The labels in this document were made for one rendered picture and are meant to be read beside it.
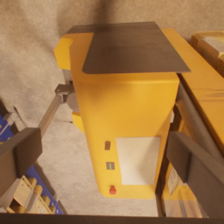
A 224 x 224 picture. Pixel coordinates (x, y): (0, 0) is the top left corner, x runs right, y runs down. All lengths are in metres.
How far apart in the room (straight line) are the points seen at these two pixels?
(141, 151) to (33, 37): 1.21
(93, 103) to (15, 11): 1.13
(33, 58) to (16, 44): 0.16
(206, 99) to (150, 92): 0.16
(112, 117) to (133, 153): 0.21
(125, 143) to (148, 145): 0.09
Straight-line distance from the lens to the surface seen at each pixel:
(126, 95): 0.53
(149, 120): 0.60
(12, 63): 1.74
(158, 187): 1.07
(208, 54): 0.90
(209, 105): 0.54
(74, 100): 1.14
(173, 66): 0.62
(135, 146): 0.70
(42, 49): 1.55
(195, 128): 0.46
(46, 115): 1.02
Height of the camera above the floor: 1.33
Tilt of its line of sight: 51 degrees down
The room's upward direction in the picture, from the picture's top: 175 degrees counter-clockwise
